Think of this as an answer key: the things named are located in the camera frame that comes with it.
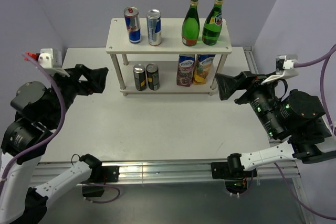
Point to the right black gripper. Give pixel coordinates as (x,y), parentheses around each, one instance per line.
(226,84)

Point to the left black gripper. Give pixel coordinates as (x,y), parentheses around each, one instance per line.
(96,78)

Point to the black can with yellow label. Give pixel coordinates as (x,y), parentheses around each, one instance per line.
(139,77)

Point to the green bottle with yellow label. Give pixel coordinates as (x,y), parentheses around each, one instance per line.
(213,24)

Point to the green bottle with red label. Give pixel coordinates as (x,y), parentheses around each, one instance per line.
(191,27)

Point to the small red-top silver can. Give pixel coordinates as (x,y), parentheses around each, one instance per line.
(132,22)

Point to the blue silver energy drink can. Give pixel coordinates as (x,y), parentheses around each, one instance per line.
(153,20)

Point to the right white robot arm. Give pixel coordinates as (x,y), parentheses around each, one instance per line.
(295,120)

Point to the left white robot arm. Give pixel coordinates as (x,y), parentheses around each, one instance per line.
(40,114)

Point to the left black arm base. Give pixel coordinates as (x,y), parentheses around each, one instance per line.
(100,174)

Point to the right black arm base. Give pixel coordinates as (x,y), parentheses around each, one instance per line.
(237,182)

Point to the white wooden two-tier shelf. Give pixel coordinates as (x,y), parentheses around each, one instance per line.
(125,55)

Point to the orange juice carton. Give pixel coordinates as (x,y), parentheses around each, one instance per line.
(202,68)

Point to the purple juice carton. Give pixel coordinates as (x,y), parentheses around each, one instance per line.
(185,70)

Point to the aluminium right side rail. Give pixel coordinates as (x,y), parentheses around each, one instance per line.
(248,51)

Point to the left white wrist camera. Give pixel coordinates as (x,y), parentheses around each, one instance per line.
(51,60)

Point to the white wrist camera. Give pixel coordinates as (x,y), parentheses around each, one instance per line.
(51,60)
(285,68)

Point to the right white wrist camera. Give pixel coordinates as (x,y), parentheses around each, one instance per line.
(285,68)

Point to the aluminium front rail frame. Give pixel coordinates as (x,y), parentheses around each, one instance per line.
(161,180)

